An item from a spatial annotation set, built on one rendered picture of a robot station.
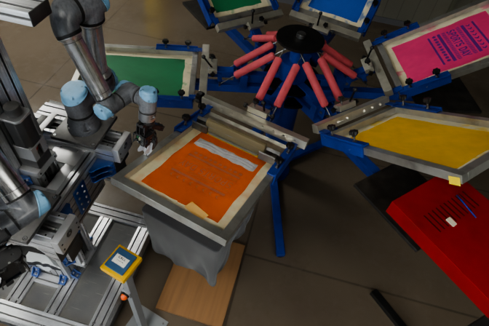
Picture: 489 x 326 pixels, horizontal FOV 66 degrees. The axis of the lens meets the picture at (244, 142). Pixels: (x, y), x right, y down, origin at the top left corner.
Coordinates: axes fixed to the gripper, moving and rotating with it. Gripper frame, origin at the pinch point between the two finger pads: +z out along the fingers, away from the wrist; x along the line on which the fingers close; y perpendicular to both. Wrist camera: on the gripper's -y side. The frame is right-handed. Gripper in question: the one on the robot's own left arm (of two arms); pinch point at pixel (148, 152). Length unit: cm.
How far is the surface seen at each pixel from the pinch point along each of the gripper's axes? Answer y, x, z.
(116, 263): 38, 14, 32
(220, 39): -290, -114, 54
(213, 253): 10, 48, 30
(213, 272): 4, 48, 51
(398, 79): -135, 93, -28
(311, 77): -98, 45, -24
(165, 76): -80, -48, 6
